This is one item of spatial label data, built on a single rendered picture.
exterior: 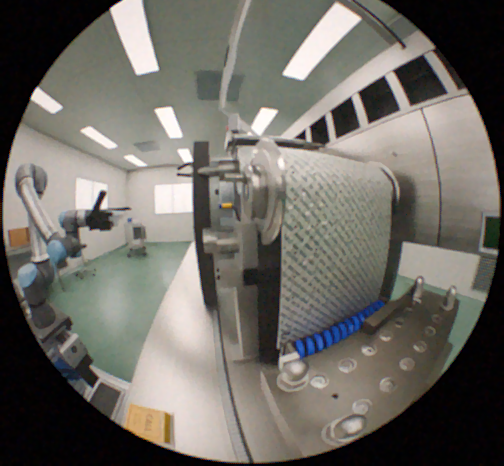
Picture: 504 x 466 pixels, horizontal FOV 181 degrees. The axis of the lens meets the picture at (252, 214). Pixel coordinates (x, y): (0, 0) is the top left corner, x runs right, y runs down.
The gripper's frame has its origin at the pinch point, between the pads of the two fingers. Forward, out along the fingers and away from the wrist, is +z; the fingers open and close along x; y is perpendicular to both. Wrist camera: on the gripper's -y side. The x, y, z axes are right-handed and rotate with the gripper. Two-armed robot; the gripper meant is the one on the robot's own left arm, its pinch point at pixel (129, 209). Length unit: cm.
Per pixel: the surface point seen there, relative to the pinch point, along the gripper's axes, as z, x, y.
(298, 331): 26, 60, 11
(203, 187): 25.7, 21.3, -8.3
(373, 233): 39, 63, -3
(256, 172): 22, 52, -11
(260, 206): 23, 53, -7
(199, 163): 24.5, 19.8, -15.7
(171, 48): 0, -64, -149
